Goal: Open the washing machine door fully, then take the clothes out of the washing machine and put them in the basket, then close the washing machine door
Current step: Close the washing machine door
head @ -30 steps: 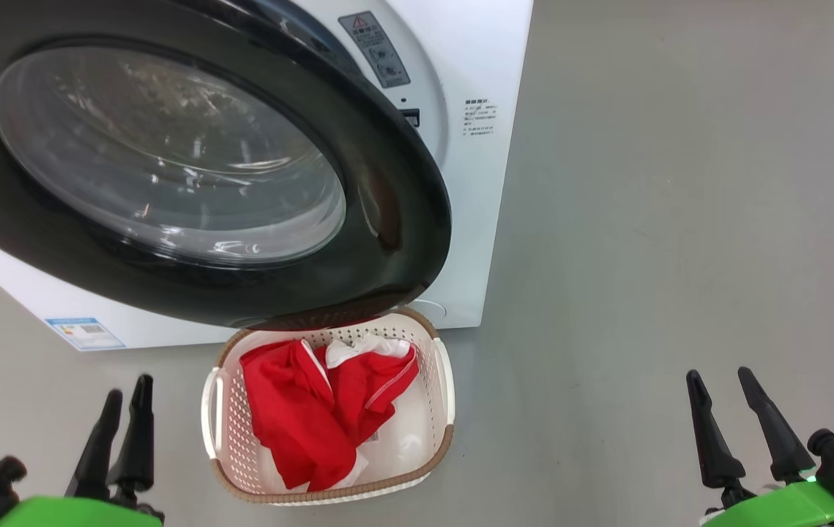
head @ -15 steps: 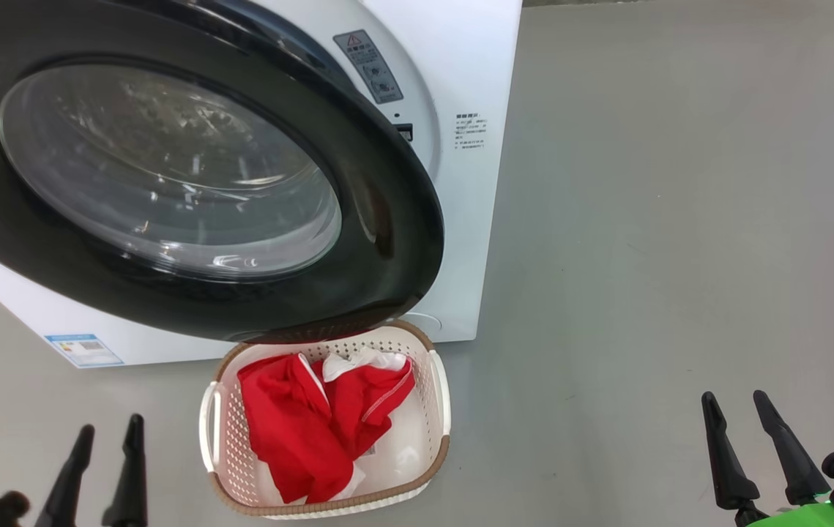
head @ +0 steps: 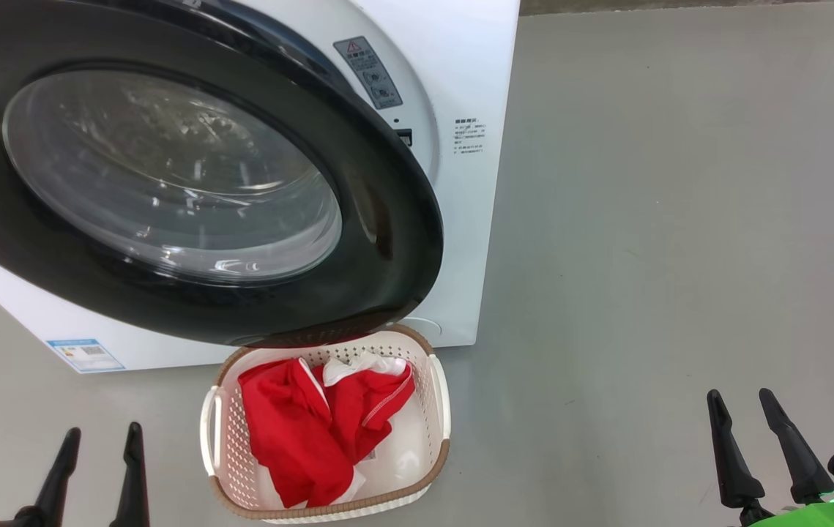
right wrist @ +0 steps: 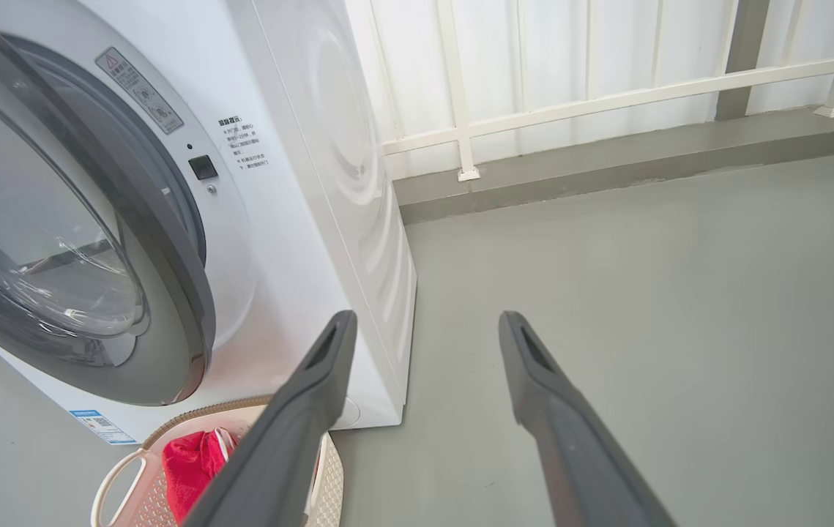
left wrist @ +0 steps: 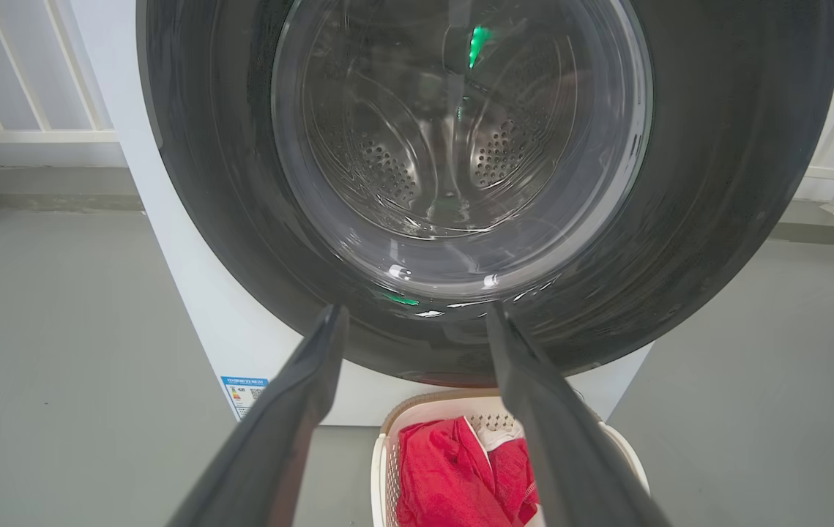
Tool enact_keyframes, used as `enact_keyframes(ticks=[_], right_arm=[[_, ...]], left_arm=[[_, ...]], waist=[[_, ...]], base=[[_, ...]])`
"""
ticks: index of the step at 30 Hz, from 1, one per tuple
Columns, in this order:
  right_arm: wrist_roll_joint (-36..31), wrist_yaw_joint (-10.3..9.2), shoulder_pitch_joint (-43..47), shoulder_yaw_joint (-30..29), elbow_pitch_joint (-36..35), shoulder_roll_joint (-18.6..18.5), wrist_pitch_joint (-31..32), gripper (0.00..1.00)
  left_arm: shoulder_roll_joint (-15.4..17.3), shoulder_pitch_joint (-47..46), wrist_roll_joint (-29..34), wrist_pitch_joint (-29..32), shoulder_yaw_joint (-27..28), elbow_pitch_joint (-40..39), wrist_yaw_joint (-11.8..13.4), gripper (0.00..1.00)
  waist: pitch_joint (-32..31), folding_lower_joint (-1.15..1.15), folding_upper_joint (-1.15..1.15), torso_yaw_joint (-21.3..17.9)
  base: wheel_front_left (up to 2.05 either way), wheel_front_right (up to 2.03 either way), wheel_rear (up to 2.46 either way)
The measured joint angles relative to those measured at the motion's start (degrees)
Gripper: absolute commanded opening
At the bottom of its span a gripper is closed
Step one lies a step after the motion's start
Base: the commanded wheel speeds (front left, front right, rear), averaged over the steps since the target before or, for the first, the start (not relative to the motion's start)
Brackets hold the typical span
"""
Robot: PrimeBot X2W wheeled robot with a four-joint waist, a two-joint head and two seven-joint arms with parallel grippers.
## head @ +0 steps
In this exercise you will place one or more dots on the white front-load washing machine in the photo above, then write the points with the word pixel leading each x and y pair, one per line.
pixel 460 219

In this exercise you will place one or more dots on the red and white garment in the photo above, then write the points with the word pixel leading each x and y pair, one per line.
pixel 292 432

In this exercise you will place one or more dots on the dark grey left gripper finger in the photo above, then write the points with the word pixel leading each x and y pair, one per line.
pixel 50 490
pixel 132 490

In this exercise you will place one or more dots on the black round glass washer door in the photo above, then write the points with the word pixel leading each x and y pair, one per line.
pixel 387 219

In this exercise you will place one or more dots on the cream laundry basket brown rim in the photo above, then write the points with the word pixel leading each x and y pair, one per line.
pixel 230 446

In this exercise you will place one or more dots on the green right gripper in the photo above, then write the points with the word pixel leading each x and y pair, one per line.
pixel 812 518

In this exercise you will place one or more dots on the blue energy label sticker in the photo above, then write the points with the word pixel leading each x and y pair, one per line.
pixel 86 355

